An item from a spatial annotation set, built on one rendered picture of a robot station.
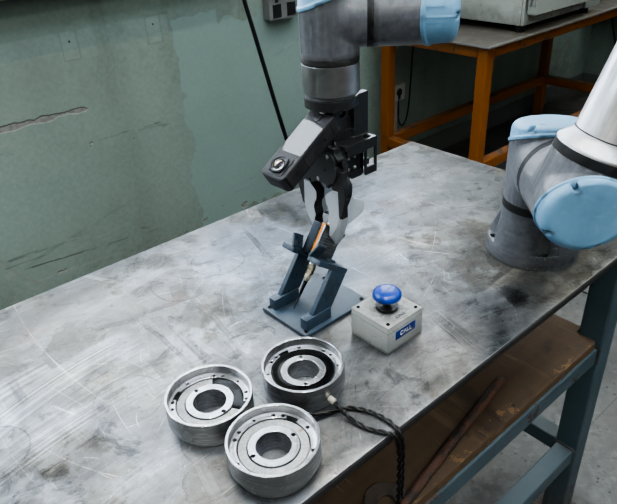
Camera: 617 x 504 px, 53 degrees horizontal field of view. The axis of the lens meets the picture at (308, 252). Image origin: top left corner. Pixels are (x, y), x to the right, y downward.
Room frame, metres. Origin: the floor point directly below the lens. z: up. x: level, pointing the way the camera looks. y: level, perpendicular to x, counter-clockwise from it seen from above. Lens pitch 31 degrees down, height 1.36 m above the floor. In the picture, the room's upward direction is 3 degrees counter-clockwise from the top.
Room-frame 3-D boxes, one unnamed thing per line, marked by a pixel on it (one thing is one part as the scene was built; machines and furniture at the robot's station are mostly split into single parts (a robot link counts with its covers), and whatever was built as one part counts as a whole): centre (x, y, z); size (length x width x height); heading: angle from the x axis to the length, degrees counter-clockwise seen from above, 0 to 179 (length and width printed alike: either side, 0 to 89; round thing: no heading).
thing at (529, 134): (0.90, -0.38, 0.97); 0.13 x 0.12 x 0.14; 175
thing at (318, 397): (0.60, 0.01, 0.82); 0.10 x 0.10 x 0.04
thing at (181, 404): (0.55, 0.13, 0.82); 0.08 x 0.08 x 0.02
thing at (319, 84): (0.80, -0.04, 1.14); 0.08 x 0.08 x 0.05
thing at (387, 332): (0.70, -0.11, 0.82); 0.08 x 0.07 x 0.05; 129
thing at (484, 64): (3.14, -1.13, 0.39); 1.50 x 0.62 x 0.78; 129
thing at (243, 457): (0.48, 0.05, 0.82); 0.08 x 0.08 x 0.02
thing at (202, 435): (0.55, 0.13, 0.82); 0.10 x 0.10 x 0.04
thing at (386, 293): (0.70, -0.10, 0.85); 0.04 x 0.04 x 0.05
